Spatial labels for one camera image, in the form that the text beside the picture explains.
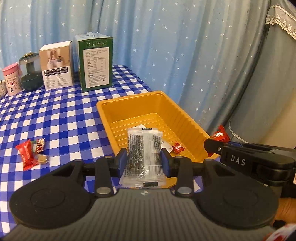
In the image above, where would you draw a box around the pink cartoon thermos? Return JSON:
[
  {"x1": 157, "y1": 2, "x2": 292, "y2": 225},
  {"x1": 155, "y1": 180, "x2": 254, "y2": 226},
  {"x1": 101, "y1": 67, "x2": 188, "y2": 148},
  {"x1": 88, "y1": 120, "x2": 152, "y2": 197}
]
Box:
[{"x1": 2, "y1": 64, "x2": 23, "y2": 96}]

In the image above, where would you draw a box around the orange plastic tray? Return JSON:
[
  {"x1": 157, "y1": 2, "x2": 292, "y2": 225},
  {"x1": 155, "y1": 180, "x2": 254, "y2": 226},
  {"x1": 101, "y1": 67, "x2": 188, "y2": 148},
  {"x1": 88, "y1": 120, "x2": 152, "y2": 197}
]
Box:
[{"x1": 96, "y1": 91, "x2": 221, "y2": 189}]

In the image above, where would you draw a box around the green carton box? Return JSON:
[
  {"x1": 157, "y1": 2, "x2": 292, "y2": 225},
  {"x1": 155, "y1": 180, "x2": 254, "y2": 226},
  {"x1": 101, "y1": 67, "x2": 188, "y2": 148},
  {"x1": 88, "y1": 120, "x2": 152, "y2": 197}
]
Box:
[{"x1": 73, "y1": 32, "x2": 114, "y2": 93}]

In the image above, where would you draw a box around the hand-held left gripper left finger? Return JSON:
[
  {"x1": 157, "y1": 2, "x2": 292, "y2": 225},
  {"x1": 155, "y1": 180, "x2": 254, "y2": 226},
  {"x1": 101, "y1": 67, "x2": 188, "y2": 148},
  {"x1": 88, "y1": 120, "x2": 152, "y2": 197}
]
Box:
[{"x1": 54, "y1": 148, "x2": 128, "y2": 198}]

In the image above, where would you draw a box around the grey lace-trimmed curtain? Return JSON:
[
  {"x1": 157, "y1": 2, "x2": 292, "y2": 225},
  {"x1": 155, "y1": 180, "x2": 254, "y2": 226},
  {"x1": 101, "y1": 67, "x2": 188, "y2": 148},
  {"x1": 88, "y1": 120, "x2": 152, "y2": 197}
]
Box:
[{"x1": 228, "y1": 0, "x2": 296, "y2": 149}]

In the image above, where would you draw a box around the clear black-print snack packet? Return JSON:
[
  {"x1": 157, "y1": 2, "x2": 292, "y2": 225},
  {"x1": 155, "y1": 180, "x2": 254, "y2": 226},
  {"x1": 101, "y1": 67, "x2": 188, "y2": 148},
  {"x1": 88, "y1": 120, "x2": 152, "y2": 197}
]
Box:
[{"x1": 120, "y1": 124, "x2": 167, "y2": 189}]

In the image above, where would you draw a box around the white product box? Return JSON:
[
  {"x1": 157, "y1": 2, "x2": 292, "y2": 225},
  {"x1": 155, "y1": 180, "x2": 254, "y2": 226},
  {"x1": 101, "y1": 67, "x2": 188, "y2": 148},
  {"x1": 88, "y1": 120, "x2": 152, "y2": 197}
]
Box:
[{"x1": 38, "y1": 41, "x2": 74, "y2": 91}]

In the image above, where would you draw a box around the red white printed cloth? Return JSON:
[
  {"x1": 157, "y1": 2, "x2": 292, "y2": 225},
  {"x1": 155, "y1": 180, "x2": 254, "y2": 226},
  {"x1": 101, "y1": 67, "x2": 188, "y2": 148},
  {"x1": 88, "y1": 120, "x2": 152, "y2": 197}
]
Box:
[{"x1": 266, "y1": 222, "x2": 296, "y2": 241}]

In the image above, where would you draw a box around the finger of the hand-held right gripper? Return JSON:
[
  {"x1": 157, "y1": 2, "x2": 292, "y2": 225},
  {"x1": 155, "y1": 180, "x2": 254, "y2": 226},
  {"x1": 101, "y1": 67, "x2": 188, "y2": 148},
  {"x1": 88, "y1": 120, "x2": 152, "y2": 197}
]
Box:
[{"x1": 203, "y1": 138, "x2": 225, "y2": 158}]

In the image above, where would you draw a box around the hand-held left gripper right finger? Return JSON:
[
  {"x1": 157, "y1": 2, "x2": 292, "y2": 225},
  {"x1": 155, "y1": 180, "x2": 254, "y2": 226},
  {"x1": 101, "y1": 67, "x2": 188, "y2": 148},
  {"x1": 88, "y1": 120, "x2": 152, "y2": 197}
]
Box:
[{"x1": 160, "y1": 148, "x2": 233, "y2": 198}]

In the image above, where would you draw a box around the red twisted candy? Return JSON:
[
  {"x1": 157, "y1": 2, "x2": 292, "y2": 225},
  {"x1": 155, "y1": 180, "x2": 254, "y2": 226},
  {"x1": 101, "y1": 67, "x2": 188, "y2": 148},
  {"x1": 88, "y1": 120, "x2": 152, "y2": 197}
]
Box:
[{"x1": 208, "y1": 125, "x2": 231, "y2": 157}]

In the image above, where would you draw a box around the dark glass jar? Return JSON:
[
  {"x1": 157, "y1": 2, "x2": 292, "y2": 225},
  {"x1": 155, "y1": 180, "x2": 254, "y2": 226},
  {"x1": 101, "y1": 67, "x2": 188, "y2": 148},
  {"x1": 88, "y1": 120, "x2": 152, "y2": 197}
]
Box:
[{"x1": 18, "y1": 52, "x2": 45, "y2": 91}]

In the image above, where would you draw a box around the brown white candy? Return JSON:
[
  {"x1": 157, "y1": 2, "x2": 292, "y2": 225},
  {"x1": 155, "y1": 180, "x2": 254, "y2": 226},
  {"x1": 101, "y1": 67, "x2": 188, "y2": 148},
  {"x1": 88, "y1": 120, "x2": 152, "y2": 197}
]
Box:
[{"x1": 34, "y1": 138, "x2": 46, "y2": 154}]

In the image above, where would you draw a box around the red snack packet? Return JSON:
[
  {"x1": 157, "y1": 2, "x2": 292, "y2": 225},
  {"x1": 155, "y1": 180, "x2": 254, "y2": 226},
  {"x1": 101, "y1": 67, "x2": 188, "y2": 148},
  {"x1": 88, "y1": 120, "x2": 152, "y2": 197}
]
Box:
[{"x1": 15, "y1": 139, "x2": 39, "y2": 171}]

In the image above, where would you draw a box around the small red candy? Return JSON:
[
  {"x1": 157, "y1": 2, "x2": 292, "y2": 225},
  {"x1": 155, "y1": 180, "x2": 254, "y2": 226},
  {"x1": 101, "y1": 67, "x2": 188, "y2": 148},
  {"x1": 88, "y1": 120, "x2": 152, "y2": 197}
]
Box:
[{"x1": 173, "y1": 142, "x2": 186, "y2": 154}]

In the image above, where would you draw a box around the person's right hand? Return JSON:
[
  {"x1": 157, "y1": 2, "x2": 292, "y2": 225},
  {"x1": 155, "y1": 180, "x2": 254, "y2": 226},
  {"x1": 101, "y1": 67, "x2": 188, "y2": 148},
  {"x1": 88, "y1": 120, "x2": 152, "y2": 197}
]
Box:
[{"x1": 275, "y1": 197, "x2": 296, "y2": 221}]

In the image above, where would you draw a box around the blue star curtain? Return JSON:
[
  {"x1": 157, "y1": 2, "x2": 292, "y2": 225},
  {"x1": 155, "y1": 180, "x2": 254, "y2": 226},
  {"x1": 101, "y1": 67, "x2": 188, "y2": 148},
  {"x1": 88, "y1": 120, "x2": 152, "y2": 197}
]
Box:
[{"x1": 0, "y1": 0, "x2": 272, "y2": 139}]

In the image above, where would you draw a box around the blue white checked tablecloth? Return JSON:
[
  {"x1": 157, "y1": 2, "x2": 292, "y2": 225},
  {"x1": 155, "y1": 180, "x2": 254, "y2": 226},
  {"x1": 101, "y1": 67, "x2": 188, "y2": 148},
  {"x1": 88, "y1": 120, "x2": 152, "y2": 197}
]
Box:
[{"x1": 0, "y1": 64, "x2": 204, "y2": 233}]

